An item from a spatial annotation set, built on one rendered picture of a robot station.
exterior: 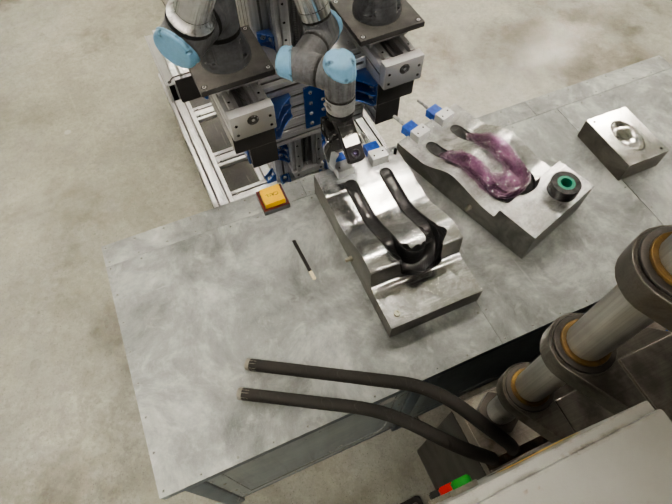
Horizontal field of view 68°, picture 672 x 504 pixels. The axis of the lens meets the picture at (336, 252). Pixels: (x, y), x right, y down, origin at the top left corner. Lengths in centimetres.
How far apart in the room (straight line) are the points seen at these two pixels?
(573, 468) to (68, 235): 243
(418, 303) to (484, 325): 19
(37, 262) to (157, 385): 147
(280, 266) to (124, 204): 143
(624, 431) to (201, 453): 91
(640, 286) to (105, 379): 201
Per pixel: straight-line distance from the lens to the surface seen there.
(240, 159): 239
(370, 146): 149
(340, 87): 121
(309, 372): 119
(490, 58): 333
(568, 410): 108
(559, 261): 151
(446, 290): 130
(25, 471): 233
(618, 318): 71
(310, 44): 127
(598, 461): 60
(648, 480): 62
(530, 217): 142
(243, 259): 141
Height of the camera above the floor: 201
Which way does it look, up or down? 60 degrees down
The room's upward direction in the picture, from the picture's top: 1 degrees counter-clockwise
